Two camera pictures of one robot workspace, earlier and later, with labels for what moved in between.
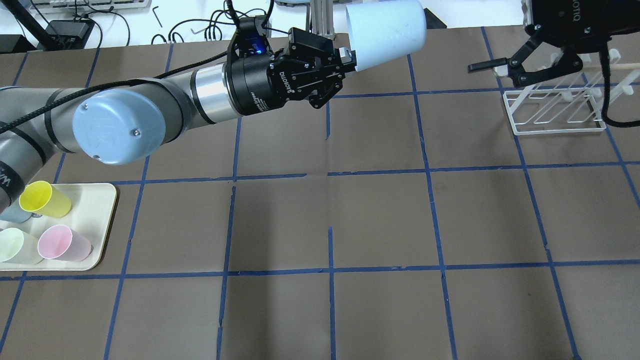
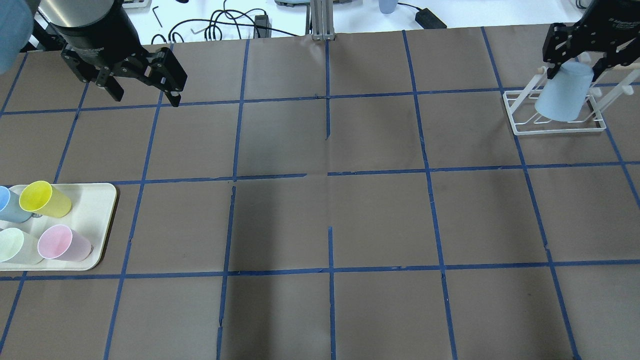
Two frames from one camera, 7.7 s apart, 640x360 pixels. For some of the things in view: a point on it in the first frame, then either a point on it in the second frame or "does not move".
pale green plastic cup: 17,246 does not move
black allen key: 156,16 does not move
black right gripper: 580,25 -> 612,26
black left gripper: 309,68 -> 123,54
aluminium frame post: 322,18 does not move
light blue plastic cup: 381,30 -> 563,96
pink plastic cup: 58,242 does not move
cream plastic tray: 90,216 does not move
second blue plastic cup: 14,213 does not move
